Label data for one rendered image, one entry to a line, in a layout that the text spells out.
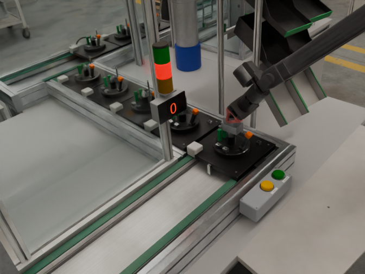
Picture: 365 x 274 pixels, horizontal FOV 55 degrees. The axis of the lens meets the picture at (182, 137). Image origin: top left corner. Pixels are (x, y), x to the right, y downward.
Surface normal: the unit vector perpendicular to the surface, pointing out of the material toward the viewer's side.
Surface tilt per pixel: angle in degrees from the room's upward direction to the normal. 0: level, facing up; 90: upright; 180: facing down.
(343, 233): 0
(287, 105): 45
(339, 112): 0
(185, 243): 0
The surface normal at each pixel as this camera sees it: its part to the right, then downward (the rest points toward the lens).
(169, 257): -0.07, -0.81
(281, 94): 0.36, -0.26
